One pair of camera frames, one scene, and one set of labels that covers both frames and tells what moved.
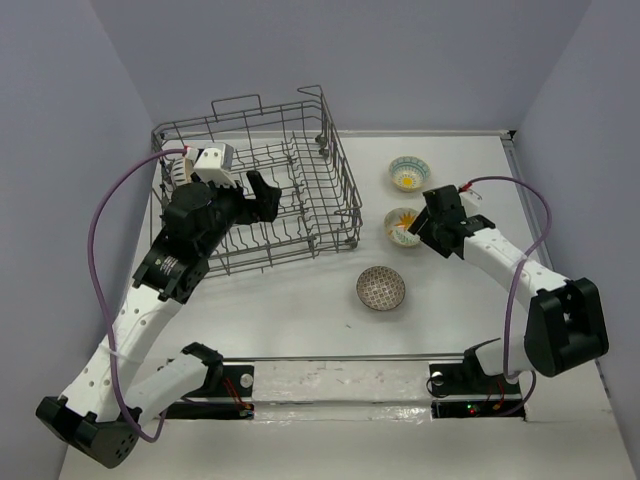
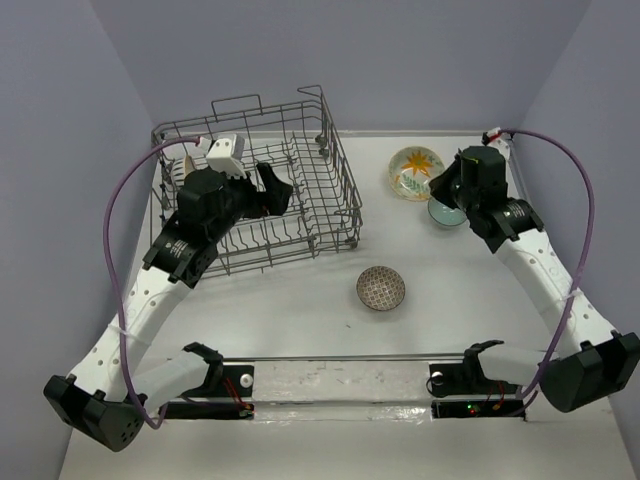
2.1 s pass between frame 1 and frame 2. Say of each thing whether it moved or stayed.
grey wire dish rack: stayed
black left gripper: stayed
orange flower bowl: moved
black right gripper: moved
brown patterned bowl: stayed
